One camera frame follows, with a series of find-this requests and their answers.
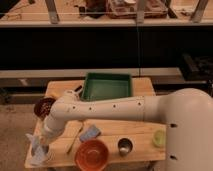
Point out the dark bowl with nuts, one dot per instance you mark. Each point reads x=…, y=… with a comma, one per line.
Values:
x=43, y=106

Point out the blue sponge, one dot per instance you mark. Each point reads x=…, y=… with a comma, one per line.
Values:
x=91, y=132

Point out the wooden table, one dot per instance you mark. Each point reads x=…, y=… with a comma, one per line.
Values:
x=140, y=133

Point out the light blue towel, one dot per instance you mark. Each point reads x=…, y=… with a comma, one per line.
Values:
x=35, y=142

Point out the green plastic tray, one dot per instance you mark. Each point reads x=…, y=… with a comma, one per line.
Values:
x=103, y=86

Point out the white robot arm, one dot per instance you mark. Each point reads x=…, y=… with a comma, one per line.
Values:
x=187, y=114

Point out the orange bowl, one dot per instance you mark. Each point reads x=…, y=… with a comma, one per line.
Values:
x=92, y=155

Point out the stack of white plates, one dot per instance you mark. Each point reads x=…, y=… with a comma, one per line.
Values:
x=50, y=156

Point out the green plastic cup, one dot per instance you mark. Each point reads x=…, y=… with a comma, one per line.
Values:
x=159, y=138

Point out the small metal cup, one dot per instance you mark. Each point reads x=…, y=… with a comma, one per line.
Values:
x=125, y=146

